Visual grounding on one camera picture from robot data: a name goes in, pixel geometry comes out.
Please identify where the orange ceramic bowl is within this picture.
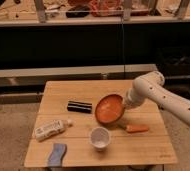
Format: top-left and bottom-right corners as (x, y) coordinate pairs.
(95, 94), (124, 125)

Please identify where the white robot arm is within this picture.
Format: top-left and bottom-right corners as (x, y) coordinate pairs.
(123, 71), (190, 127)

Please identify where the black rectangular box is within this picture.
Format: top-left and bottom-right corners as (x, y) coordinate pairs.
(67, 101), (92, 114)

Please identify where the wooden table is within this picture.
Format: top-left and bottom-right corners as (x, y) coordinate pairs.
(23, 79), (179, 169)

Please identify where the white paper cup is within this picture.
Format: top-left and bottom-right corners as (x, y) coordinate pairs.
(89, 127), (111, 151)

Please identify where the orange carrot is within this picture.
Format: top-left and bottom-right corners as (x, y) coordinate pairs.
(126, 125), (149, 133)

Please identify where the white plastic bottle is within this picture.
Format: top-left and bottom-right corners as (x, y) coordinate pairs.
(34, 119), (73, 142)

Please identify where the red object on shelf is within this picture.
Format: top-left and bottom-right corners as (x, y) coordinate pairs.
(89, 0), (122, 17)

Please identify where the blue sponge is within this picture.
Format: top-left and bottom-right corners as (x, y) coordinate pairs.
(47, 143), (67, 167)

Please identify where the wooden shelf bench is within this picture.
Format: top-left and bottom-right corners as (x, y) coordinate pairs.
(0, 64), (157, 87)

